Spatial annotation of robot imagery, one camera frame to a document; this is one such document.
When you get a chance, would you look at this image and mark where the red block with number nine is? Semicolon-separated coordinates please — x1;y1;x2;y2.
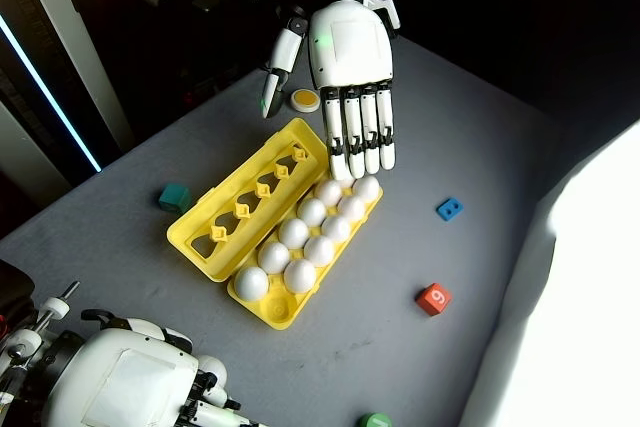
415;282;453;318

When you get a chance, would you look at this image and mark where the yellow egg carton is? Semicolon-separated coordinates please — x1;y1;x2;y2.
166;117;385;331

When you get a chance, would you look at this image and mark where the teal toy block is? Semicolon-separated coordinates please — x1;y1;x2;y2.
158;183;192;214

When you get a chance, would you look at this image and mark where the white pillar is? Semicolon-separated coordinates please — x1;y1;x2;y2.
12;0;137;148

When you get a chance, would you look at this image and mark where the bright white side panel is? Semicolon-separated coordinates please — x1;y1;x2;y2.
458;119;640;427

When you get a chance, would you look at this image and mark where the white disc with yellow yolk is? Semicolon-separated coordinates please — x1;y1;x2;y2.
290;88;321;114

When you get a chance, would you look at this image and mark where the grey table cloth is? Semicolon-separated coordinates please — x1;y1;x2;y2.
0;31;566;427

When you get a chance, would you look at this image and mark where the blue two-hole toy block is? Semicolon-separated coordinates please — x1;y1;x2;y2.
435;197;465;222

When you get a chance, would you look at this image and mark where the glowing light strip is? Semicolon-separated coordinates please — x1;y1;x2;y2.
0;13;103;174

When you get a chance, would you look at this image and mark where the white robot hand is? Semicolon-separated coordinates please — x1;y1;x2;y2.
258;0;401;181
42;309;261;427

